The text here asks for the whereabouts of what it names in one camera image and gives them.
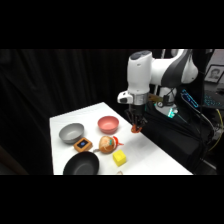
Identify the gingerbread plush with santa hat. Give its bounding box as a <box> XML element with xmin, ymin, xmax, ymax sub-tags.
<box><xmin>94</xmin><ymin>134</ymin><xmax>125</xmax><ymax>155</ymax></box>

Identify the framed portrait picture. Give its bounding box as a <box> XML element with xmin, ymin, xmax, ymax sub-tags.
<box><xmin>203</xmin><ymin>64</ymin><xmax>224</xmax><ymax>84</ymax></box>

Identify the black covered robot stand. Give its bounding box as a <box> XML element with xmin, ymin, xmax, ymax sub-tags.
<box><xmin>139</xmin><ymin>99</ymin><xmax>215</xmax><ymax>175</ymax></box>

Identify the yellow tag on cable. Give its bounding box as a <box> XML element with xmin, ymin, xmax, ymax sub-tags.
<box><xmin>148</xmin><ymin>93</ymin><xmax>162</xmax><ymax>104</ymax></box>

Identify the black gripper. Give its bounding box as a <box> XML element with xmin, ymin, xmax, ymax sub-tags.
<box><xmin>127</xmin><ymin>102</ymin><xmax>149</xmax><ymax>132</ymax></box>

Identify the small green light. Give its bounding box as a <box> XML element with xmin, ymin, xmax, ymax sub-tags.
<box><xmin>167</xmin><ymin>107</ymin><xmax>178</xmax><ymax>119</ymax></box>

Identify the teal lit keyboard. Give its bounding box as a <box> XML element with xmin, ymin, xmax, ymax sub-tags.
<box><xmin>202</xmin><ymin>92</ymin><xmax>224</xmax><ymax>110</ymax></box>

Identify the blue lit device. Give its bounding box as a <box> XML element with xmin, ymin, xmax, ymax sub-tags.
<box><xmin>180</xmin><ymin>88</ymin><xmax>200</xmax><ymax>110</ymax></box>

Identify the grey bowl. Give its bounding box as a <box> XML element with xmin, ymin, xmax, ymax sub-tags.
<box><xmin>58</xmin><ymin>122</ymin><xmax>86</xmax><ymax>145</ymax></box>

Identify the pink bowl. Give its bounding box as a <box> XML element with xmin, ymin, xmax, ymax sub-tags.
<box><xmin>97</xmin><ymin>115</ymin><xmax>120</xmax><ymax>135</ymax></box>

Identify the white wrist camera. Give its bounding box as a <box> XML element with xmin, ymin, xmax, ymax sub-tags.
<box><xmin>116</xmin><ymin>91</ymin><xmax>134</xmax><ymax>105</ymax></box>

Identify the yellow cube block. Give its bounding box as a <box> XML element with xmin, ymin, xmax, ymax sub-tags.
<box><xmin>112</xmin><ymin>149</ymin><xmax>128</xmax><ymax>168</ymax></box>

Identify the black curtain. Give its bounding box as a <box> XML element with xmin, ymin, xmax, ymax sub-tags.
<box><xmin>0</xmin><ymin>49</ymin><xmax>134</xmax><ymax>176</ymax></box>

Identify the black round pan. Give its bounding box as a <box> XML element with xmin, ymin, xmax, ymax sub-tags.
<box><xmin>62</xmin><ymin>151</ymin><xmax>101</xmax><ymax>176</ymax></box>

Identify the yellow cable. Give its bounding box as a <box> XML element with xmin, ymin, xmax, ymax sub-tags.
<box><xmin>209</xmin><ymin>107</ymin><xmax>224</xmax><ymax>152</ymax></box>

